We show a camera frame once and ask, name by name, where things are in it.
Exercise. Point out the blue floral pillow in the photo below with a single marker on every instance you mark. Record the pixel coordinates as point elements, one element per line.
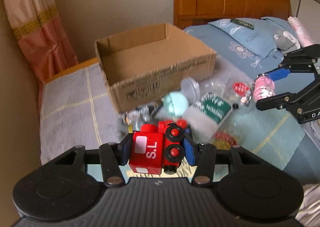
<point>257,44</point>

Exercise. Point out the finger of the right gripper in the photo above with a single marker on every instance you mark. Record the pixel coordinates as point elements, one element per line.
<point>289,101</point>
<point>303,60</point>

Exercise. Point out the red lid round container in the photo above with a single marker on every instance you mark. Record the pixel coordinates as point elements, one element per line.
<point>240,88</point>

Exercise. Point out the grey checked bed sheet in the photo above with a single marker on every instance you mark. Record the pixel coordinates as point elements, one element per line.
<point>76,110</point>

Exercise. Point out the grey bear figurine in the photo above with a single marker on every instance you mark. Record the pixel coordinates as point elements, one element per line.
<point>134,120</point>

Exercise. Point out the pink keychain charm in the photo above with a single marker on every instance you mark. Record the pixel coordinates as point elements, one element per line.
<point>262,87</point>

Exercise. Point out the dark green remote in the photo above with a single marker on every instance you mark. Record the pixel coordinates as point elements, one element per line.
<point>242,23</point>

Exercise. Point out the red yellow packet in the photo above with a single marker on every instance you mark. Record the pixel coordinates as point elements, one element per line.
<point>224,141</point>

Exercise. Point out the pink orange curtain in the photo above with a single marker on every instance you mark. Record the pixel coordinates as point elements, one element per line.
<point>37,26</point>

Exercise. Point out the pink folded cloth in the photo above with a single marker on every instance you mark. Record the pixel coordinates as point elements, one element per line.
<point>303,35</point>

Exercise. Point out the red toy train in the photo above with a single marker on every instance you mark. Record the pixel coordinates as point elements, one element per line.
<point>158,148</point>

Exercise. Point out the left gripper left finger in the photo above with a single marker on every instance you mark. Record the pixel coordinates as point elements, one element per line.
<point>112,156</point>

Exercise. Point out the medical cotton swab jar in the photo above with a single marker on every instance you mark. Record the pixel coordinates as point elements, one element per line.
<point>206,115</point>

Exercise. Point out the light blue round case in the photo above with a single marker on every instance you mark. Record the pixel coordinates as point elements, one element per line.
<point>175,103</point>

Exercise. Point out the brown cardboard box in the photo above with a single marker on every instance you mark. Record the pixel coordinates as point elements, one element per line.
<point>144,64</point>

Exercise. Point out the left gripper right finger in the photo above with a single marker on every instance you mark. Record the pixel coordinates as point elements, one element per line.
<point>203,157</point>

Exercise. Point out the clear plastic jar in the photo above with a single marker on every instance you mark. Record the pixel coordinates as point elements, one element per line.
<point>193,90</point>

